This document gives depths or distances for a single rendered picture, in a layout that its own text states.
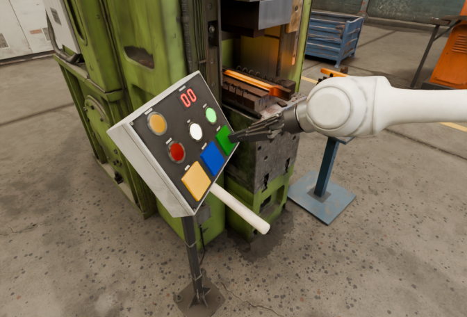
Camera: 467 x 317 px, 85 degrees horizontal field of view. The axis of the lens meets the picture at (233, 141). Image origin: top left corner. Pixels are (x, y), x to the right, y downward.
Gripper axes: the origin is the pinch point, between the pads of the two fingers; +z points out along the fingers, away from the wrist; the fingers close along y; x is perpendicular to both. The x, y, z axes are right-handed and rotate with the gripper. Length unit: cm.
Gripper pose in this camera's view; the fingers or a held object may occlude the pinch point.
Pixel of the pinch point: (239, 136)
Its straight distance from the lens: 79.6
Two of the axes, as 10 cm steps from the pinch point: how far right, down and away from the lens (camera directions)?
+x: -4.7, -8.1, -3.5
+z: -8.1, 2.3, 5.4
